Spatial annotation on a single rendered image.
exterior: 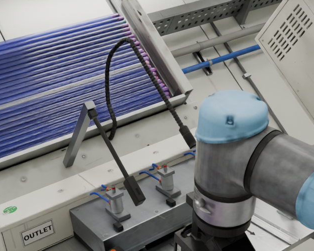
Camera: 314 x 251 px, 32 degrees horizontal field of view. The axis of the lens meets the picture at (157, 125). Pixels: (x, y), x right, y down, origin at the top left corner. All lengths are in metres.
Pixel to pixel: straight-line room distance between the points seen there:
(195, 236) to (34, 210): 0.38
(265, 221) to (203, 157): 0.45
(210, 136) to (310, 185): 0.12
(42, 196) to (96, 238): 0.16
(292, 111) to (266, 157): 2.90
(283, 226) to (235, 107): 0.47
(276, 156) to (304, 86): 1.50
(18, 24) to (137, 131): 2.08
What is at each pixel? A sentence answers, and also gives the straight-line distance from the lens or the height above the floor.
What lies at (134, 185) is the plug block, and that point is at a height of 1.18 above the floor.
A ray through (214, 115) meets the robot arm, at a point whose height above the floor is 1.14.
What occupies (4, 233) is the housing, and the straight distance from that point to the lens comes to 1.00.
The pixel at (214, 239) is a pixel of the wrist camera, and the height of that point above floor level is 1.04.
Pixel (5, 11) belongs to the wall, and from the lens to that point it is 3.25.
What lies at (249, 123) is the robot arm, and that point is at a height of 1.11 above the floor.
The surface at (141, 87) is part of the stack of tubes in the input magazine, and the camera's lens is 1.22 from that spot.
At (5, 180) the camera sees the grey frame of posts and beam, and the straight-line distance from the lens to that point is 1.10.
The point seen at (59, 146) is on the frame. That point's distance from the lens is 1.13.
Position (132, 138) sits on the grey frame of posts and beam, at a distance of 1.18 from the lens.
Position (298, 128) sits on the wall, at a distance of 3.41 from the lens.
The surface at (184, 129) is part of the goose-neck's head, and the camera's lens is 1.01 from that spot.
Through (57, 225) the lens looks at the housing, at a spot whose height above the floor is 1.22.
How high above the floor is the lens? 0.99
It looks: 17 degrees up
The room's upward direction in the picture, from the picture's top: 30 degrees counter-clockwise
